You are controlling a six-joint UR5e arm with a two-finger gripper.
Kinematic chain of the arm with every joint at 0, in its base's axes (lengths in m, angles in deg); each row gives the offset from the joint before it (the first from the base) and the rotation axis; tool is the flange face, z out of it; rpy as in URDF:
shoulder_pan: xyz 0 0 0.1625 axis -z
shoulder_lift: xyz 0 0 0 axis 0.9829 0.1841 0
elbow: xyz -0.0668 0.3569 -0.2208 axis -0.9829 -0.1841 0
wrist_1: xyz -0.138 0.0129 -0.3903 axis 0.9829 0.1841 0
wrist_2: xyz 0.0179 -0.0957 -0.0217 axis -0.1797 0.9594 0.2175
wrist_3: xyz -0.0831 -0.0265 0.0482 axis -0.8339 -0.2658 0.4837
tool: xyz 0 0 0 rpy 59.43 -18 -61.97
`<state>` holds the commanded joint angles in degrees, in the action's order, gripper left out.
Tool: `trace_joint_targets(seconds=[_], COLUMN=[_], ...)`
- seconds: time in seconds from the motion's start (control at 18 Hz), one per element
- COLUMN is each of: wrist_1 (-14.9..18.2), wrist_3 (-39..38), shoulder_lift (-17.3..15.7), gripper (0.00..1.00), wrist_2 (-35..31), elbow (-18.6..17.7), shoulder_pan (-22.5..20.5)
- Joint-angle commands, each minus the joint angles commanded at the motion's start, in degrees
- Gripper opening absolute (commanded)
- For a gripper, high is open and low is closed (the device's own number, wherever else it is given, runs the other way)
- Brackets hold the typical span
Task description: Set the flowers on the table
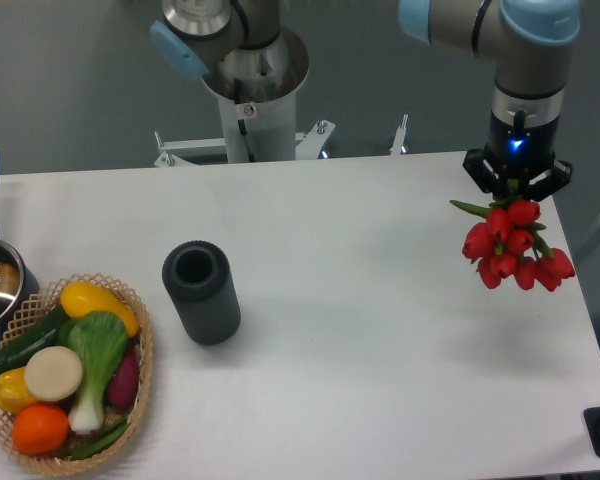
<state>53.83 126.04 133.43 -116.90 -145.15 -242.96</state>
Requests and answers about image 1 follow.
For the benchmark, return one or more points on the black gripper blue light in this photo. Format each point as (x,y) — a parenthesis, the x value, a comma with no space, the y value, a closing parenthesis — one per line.
(517,151)

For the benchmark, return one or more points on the red tulip bouquet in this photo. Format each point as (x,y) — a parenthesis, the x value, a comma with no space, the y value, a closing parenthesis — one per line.
(506,243)

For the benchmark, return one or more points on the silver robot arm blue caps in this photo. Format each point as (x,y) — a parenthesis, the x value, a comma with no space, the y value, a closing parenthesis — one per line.
(530,42)

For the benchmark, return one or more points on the dark grey ribbed vase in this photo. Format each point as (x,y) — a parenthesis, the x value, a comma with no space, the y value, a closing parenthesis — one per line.
(198,279)

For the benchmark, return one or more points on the purple sweet potato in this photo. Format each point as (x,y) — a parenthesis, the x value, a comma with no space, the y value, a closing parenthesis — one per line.
(123,386)

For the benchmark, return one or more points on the yellow squash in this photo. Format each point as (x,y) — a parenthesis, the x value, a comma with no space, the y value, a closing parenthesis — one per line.
(80,298)

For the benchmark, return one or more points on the green bok choy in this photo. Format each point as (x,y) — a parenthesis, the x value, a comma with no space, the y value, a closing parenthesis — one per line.
(99,339)

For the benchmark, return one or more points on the dark green cucumber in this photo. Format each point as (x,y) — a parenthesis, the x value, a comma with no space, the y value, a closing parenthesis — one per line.
(40,335)

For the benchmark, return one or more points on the green bean pod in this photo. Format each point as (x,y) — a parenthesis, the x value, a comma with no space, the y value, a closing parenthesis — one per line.
(99,444)

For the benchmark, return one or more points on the woven wicker basket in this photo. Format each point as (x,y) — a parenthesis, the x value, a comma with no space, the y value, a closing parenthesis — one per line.
(123,421)

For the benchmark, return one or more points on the beige round disc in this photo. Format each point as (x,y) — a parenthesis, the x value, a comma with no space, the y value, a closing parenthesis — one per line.
(53,373)

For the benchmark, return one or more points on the orange fruit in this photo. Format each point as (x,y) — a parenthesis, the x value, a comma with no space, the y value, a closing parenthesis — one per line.
(39,429)

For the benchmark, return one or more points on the yellow bell pepper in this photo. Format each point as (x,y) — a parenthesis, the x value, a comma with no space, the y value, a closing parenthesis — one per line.
(14,393)

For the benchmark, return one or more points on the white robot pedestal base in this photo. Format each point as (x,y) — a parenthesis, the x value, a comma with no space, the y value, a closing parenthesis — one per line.
(256,92)

